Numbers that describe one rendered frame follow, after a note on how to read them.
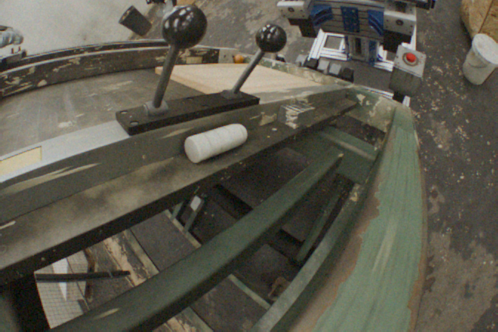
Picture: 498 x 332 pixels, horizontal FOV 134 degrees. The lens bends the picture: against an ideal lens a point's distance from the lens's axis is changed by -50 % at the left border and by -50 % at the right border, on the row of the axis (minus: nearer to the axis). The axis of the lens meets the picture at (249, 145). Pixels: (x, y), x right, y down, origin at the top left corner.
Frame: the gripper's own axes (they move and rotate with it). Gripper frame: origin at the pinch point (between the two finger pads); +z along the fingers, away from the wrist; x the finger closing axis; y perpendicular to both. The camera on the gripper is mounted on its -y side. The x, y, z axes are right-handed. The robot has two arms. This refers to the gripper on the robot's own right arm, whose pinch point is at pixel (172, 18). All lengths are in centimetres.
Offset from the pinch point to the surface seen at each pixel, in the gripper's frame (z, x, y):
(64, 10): -100, -457, -166
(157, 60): 12.5, -1.5, 12.8
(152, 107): 3, 41, 54
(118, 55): 4.2, -5.5, 24.9
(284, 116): 16, 50, 37
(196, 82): 13.5, 27.4, 29.5
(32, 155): 0, 36, 66
